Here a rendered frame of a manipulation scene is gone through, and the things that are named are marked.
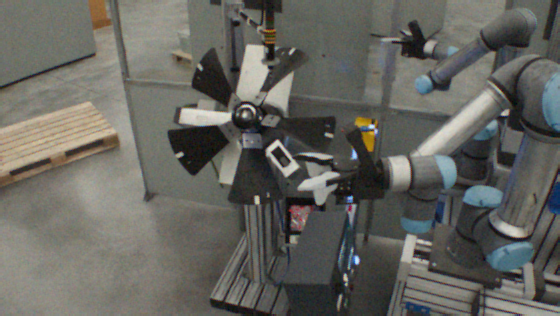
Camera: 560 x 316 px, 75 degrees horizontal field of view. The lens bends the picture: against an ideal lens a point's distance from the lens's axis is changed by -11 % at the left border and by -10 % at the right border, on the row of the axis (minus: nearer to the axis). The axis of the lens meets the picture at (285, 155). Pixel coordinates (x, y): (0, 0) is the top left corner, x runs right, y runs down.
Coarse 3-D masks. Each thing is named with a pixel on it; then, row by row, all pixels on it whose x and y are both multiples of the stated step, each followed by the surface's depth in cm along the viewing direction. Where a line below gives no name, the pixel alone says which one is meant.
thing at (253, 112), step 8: (240, 104) 161; (248, 104) 161; (232, 112) 161; (240, 112) 161; (248, 112) 161; (256, 112) 159; (264, 112) 170; (232, 120) 161; (240, 120) 160; (248, 120) 160; (256, 120) 159; (240, 128) 160; (248, 128) 159; (256, 128) 163; (264, 128) 169
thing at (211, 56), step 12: (204, 60) 172; (216, 60) 168; (204, 72) 173; (216, 72) 169; (192, 84) 180; (204, 84) 176; (216, 84) 171; (228, 84) 166; (216, 96) 174; (228, 96) 169
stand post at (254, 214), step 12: (252, 216) 206; (252, 228) 210; (252, 240) 215; (264, 240) 217; (252, 252) 221; (264, 252) 220; (252, 264) 227; (264, 264) 224; (252, 276) 230; (264, 276) 227; (264, 288) 233
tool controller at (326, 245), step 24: (312, 216) 106; (336, 216) 103; (312, 240) 97; (336, 240) 95; (312, 264) 90; (336, 264) 90; (288, 288) 87; (312, 288) 85; (336, 288) 87; (312, 312) 90; (336, 312) 88
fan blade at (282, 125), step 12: (288, 120) 164; (300, 120) 165; (312, 120) 165; (324, 120) 165; (288, 132) 158; (300, 132) 158; (312, 132) 159; (324, 132) 160; (300, 144) 155; (312, 144) 155; (324, 144) 156
